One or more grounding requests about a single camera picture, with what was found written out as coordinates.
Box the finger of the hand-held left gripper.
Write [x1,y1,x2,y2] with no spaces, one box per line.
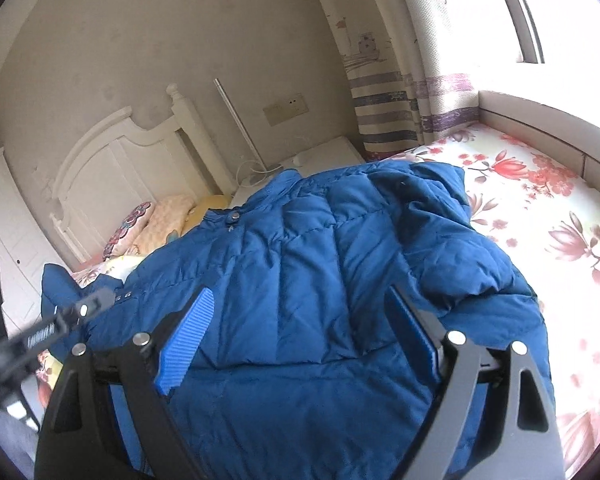
[27,287,118,348]

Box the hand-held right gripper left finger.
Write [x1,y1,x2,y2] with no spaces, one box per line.
[34,285,216,480]

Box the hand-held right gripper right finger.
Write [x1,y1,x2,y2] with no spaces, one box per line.
[384,284,567,480]

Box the blue puffer jacket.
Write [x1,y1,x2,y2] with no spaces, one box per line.
[40,161,556,480]

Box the floral patterned pillow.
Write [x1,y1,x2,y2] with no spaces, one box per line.
[102,201,156,261]

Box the white wardrobe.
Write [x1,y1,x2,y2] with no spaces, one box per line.
[0,147,56,331]

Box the peach pillow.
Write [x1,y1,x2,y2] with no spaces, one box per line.
[135,194,197,256]

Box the yellow pillow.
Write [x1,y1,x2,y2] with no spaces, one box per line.
[182,194,231,233]

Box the white wooden headboard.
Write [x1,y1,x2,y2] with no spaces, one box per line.
[50,84,236,266]

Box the floral bedsheet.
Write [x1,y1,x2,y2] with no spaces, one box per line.
[35,120,600,478]

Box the white nightstand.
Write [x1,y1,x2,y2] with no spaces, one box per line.
[227,135,366,208]

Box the beige window sill ledge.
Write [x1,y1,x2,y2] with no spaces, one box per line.
[477,89,600,196]

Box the striped printed curtain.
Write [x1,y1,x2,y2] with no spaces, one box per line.
[302,0,481,161]

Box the window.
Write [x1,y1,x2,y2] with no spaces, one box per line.
[485,0,600,66]

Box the white lamp cable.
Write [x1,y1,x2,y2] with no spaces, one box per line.
[235,159,263,188]

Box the wall socket panel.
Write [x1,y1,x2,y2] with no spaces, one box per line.
[262,94,309,126]

